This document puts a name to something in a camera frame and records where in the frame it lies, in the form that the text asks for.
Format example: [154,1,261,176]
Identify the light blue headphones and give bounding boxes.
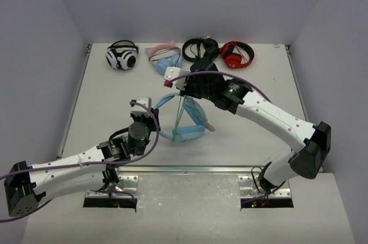
[159,97,208,142]

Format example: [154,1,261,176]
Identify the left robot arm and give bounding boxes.
[2,108,160,220]

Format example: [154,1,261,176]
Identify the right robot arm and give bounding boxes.
[172,63,332,195]

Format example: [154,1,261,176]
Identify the red headphones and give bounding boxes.
[220,41,255,69]

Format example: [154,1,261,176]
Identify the pink and blue headphones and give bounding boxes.
[145,40,183,75]

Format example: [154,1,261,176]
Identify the white and black headphones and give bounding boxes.
[105,40,139,70]

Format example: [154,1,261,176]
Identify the black headset with microphone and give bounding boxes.
[182,36,220,63]

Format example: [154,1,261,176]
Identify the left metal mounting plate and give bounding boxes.
[83,174,139,211]

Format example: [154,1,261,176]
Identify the metal mounting plate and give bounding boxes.
[238,174,294,209]
[83,174,139,211]

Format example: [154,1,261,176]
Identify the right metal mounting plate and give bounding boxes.
[238,174,294,209]

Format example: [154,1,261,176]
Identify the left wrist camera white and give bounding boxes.
[130,97,152,117]

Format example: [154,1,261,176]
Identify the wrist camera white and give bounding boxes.
[130,97,152,117]
[163,67,190,90]

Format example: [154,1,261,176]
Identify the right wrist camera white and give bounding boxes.
[163,67,190,90]

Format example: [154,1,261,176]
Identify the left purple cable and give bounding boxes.
[0,101,160,223]

